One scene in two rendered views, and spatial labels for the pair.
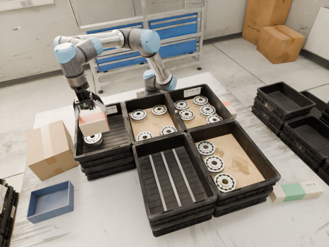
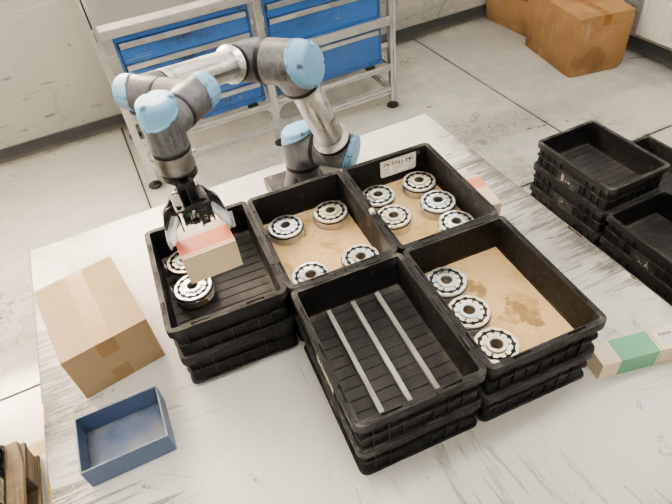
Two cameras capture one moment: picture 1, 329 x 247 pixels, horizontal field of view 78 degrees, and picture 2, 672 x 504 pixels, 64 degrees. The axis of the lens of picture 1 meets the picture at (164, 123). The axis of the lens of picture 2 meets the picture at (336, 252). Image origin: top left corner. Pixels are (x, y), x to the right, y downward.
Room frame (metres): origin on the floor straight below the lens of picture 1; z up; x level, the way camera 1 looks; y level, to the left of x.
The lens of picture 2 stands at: (-0.19, 0.13, 1.89)
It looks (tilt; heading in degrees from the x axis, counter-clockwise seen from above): 44 degrees down; 355
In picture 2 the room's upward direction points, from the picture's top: 8 degrees counter-clockwise
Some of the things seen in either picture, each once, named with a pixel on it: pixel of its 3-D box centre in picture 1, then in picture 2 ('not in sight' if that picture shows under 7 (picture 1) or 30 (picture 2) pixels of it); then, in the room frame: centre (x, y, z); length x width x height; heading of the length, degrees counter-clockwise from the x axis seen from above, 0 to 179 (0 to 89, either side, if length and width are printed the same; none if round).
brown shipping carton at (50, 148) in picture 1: (52, 148); (99, 323); (0.86, 0.72, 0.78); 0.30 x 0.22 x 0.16; 25
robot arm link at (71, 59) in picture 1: (69, 60); (163, 124); (0.75, 0.34, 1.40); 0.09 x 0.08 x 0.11; 146
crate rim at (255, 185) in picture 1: (228, 153); (496, 285); (0.61, -0.30, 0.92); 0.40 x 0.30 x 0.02; 12
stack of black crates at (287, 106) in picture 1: (276, 114); (588, 197); (1.43, -1.10, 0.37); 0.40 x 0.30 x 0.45; 16
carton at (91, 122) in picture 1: (93, 117); (203, 241); (0.77, 0.35, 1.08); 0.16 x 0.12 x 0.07; 16
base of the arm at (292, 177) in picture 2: (152, 92); (304, 173); (1.36, 0.07, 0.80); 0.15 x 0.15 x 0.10
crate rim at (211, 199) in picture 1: (170, 169); (381, 331); (0.54, -0.01, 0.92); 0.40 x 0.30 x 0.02; 12
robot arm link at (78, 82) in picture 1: (77, 78); (176, 159); (0.75, 0.34, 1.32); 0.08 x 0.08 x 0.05
